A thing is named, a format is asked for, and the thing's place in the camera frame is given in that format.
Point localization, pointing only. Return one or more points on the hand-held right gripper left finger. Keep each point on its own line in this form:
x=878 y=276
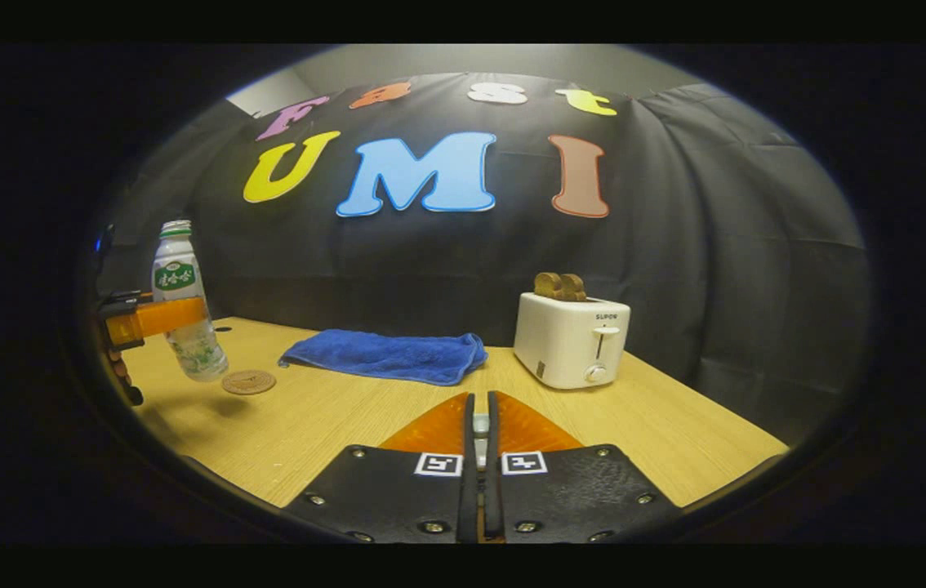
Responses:
x=469 y=498

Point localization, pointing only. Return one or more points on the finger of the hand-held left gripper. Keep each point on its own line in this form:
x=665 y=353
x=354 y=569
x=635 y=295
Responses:
x=161 y=318

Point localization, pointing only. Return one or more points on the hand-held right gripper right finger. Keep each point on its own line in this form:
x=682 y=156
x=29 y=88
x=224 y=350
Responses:
x=493 y=498

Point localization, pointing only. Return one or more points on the white plastic water bottle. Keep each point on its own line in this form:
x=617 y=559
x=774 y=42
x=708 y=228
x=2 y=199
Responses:
x=177 y=273

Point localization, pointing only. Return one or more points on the round brown coaster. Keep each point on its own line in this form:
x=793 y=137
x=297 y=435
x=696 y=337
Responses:
x=249 y=382

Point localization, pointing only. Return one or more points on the blue towel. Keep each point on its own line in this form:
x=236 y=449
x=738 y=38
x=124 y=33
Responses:
x=389 y=355

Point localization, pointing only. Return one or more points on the white toaster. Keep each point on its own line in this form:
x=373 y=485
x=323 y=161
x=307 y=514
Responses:
x=561 y=339

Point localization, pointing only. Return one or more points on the toasted bread slice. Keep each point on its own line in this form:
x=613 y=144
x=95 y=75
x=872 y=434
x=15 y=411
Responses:
x=549 y=285
x=575 y=287

